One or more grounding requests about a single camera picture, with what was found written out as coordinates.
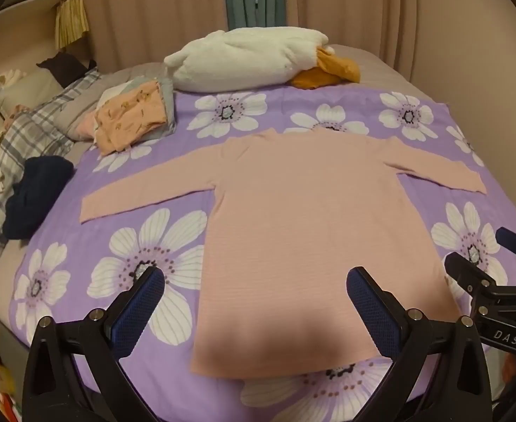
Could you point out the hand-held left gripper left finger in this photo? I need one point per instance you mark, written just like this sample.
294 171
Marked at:
137 312

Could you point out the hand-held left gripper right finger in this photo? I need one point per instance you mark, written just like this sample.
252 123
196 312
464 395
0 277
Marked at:
372 312

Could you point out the pink long-sleeve shirt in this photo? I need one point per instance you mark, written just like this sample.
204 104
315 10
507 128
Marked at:
306 228

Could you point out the navy blue cloth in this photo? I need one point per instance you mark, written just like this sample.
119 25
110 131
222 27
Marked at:
38 198

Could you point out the pink folded garment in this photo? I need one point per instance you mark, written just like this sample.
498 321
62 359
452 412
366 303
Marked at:
87 127

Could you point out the peach patterned folded garment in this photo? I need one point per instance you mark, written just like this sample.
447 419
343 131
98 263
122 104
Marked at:
130 116

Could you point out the plaid quilt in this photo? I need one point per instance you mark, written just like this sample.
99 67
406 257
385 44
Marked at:
33 129

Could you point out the purple floral blanket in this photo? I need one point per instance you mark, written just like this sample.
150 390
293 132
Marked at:
280 107

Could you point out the beige pillow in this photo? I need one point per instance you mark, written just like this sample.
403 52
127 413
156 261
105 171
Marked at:
31 90

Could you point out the black cloth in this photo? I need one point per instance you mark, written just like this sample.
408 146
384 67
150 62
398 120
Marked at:
64 68

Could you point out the white plush goose toy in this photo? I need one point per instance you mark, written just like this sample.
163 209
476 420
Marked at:
240 57

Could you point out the pink curtain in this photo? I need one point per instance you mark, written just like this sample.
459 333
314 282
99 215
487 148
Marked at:
152 9
350 4

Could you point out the yellow pleated fabric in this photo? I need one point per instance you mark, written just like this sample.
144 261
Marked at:
71 20

